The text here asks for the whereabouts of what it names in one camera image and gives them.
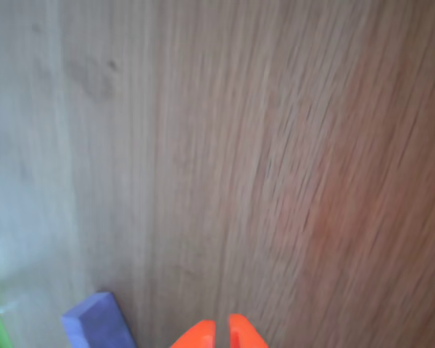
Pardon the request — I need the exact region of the purple foam block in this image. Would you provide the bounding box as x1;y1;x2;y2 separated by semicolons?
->
60;290;137;348

